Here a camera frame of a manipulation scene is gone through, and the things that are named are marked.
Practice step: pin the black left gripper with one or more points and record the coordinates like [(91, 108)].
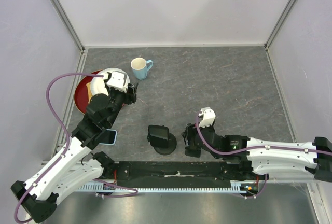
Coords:
[(130, 97)]

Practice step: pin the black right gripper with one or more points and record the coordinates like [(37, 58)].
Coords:
[(190, 130)]

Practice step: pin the black folding phone stand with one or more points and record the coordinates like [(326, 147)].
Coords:
[(193, 151)]

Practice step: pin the black round-base phone stand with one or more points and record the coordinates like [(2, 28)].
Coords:
[(172, 142)]

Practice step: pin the black smartphone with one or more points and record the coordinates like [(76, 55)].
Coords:
[(158, 136)]

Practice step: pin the blue-cased smartphone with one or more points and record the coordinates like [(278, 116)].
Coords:
[(108, 137)]

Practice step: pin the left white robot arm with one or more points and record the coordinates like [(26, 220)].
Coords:
[(40, 194)]

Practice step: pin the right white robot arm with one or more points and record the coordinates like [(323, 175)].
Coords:
[(251, 157)]

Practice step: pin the light blue ceramic mug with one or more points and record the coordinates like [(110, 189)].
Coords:
[(140, 67)]

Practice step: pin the white paper plate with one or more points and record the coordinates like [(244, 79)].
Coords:
[(98, 85)]

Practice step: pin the yellow sponge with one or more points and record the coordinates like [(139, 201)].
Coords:
[(90, 95)]

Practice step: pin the red round tray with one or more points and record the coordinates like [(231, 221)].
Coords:
[(81, 95)]

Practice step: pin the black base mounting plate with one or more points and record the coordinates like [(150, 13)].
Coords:
[(192, 174)]

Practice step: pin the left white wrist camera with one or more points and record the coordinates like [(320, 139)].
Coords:
[(117, 80)]

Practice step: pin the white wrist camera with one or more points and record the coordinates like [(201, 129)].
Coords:
[(117, 80), (207, 117)]

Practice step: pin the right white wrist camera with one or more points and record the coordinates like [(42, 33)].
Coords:
[(207, 117)]

